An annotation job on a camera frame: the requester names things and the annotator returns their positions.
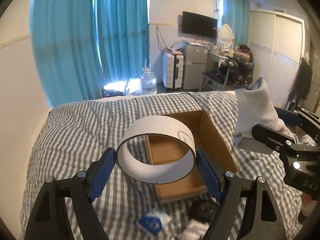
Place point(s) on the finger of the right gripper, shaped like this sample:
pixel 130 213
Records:
pixel 306 120
pixel 274 140

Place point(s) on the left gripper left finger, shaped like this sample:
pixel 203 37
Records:
pixel 49 217

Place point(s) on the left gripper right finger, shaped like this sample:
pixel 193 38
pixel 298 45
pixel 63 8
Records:
pixel 261 219

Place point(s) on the black wallet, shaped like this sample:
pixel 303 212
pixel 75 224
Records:
pixel 203 211

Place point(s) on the white plush toy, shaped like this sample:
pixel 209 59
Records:
pixel 194 230

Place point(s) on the blue tissue packet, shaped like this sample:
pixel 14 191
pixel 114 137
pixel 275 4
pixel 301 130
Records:
pixel 153 222

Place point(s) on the right hand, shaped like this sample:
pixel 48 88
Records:
pixel 307 207

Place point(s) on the hanging black clothing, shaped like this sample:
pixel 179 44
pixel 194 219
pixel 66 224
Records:
pixel 301 85

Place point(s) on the black clothes pile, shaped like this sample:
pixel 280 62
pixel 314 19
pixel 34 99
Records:
pixel 237 71

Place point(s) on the white louvered wardrobe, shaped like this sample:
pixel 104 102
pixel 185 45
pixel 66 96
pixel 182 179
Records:
pixel 277 42

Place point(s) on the black chair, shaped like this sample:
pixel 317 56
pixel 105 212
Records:
pixel 211 80

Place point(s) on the white dressing desk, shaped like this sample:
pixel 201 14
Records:
pixel 214 61

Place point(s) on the white oval vanity mirror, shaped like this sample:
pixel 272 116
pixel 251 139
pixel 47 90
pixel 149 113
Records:
pixel 225 37

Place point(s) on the grey mini fridge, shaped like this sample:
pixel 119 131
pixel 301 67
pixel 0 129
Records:
pixel 195 58

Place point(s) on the right teal curtain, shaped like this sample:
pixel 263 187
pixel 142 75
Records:
pixel 236 13

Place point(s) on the teal curtain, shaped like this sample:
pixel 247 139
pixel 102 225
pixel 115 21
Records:
pixel 236 13
pixel 64 41
pixel 122 37

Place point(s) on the white suitcase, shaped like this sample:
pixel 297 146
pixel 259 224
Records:
pixel 172 68

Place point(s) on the clear water jug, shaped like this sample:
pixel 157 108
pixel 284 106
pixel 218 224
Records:
pixel 148 81

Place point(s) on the left teal curtain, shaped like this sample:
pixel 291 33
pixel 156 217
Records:
pixel 64 41

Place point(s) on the middle teal curtain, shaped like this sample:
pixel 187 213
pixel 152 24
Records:
pixel 122 37

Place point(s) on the black wall television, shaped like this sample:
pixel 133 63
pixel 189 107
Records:
pixel 199 25

